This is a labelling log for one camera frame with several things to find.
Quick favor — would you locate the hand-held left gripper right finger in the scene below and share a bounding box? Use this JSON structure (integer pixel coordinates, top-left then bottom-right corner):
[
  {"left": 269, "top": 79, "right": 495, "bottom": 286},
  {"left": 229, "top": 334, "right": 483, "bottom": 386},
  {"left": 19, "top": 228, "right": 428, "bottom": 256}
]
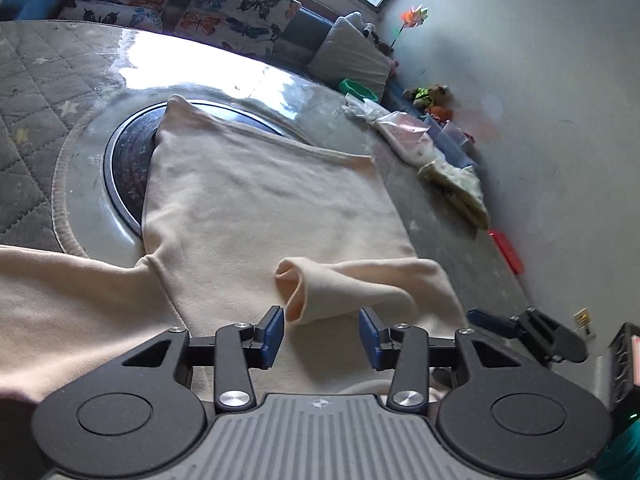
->
[{"left": 359, "top": 306, "right": 523, "bottom": 414}]

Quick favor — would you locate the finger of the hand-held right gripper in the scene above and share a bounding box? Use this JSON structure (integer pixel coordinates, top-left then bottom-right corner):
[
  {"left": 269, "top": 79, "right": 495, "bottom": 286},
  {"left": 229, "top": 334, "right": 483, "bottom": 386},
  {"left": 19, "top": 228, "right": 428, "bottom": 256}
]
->
[{"left": 466, "top": 307, "right": 554, "bottom": 357}]

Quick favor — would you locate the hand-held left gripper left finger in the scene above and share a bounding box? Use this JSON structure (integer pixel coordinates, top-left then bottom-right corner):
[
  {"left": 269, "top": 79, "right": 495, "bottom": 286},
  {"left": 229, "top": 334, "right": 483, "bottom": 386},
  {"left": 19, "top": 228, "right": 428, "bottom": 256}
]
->
[{"left": 120, "top": 305, "right": 286, "bottom": 414}]

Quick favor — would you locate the cream sweatshirt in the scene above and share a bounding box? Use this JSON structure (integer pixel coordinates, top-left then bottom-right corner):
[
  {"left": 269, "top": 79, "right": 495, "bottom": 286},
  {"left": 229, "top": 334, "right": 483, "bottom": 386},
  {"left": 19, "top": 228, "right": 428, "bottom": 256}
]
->
[{"left": 0, "top": 94, "right": 468, "bottom": 411}]

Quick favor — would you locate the red plastic stool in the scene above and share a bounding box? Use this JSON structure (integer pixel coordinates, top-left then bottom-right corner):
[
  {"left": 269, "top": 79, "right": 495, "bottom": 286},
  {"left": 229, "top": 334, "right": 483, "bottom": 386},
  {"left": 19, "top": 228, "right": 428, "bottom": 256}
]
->
[{"left": 487, "top": 228, "right": 526, "bottom": 277}]

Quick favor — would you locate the yellow floral blanket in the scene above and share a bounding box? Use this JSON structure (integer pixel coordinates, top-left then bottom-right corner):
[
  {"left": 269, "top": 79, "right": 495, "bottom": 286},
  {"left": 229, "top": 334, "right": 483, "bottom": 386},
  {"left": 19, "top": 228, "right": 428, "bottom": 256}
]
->
[{"left": 417, "top": 160, "right": 492, "bottom": 229}]

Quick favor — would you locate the clear plastic storage box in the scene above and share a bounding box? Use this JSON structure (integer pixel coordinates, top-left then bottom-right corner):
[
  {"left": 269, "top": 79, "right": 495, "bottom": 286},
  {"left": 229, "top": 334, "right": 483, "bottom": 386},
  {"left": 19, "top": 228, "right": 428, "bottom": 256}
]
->
[{"left": 422, "top": 114, "right": 482, "bottom": 167}]

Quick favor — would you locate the pink garment in plastic bag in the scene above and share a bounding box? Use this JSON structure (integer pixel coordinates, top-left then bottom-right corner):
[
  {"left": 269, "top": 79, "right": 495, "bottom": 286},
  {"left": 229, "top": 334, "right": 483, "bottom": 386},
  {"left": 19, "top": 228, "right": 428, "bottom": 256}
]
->
[{"left": 344, "top": 97, "right": 437, "bottom": 167}]

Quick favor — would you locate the round recessed table stove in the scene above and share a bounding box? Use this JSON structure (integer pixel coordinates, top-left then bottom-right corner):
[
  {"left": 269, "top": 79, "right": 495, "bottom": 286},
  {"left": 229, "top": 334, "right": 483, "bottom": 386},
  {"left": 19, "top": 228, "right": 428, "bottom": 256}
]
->
[{"left": 52, "top": 87, "right": 301, "bottom": 257}]

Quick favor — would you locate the teddy bear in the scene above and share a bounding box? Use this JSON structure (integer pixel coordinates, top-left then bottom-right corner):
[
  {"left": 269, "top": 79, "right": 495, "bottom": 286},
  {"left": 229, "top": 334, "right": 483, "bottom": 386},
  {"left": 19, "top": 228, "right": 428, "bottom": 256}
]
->
[{"left": 403, "top": 83, "right": 453, "bottom": 111}]

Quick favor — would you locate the green bowl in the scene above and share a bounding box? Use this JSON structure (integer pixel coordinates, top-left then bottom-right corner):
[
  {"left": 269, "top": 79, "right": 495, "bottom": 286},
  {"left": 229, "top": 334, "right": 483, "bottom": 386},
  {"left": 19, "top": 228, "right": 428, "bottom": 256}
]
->
[{"left": 338, "top": 79, "right": 382, "bottom": 102}]

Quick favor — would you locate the grey pillow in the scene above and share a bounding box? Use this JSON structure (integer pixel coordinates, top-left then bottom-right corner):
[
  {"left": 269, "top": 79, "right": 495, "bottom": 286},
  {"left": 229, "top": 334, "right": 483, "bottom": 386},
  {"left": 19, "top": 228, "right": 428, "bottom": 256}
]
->
[{"left": 307, "top": 14, "right": 397, "bottom": 102}]

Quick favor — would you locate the blue sofa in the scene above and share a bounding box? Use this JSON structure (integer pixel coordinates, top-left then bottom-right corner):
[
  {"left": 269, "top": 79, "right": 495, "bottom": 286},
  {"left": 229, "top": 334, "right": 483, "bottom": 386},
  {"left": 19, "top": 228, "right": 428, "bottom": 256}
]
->
[{"left": 0, "top": 0, "right": 482, "bottom": 171}]

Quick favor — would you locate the colourful pinwheel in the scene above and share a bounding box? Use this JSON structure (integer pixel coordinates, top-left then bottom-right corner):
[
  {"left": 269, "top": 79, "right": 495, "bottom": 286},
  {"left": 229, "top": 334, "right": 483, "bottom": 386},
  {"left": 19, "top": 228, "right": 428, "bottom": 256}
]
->
[{"left": 389, "top": 4, "right": 432, "bottom": 57}]

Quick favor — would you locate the wall socket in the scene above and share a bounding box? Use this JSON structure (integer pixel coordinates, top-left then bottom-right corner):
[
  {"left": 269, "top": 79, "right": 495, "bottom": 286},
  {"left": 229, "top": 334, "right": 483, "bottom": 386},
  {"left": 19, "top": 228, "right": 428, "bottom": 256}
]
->
[{"left": 572, "top": 309, "right": 597, "bottom": 337}]

